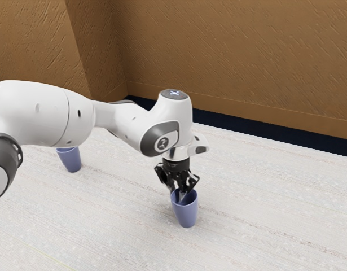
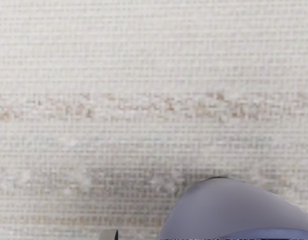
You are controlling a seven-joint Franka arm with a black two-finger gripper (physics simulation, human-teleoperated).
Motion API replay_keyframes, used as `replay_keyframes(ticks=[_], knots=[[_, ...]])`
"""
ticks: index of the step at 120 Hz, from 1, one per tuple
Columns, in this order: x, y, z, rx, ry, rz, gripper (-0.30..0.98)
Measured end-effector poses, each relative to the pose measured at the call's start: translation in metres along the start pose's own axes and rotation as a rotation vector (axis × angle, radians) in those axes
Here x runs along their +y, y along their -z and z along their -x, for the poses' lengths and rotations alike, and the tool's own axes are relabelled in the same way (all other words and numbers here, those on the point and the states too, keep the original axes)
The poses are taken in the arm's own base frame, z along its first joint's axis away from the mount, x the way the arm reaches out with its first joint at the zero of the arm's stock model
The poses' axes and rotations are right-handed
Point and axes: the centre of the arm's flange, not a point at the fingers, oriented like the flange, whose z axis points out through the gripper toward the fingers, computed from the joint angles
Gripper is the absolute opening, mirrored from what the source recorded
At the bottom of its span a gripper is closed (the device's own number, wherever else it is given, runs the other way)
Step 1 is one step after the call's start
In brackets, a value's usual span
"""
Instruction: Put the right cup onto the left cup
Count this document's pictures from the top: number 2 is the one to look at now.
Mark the blue-grey rounded object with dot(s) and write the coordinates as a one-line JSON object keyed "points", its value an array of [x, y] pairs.
{"points": [[234, 212]]}

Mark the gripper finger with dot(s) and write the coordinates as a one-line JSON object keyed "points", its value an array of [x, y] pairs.
{"points": [[108, 235]]}

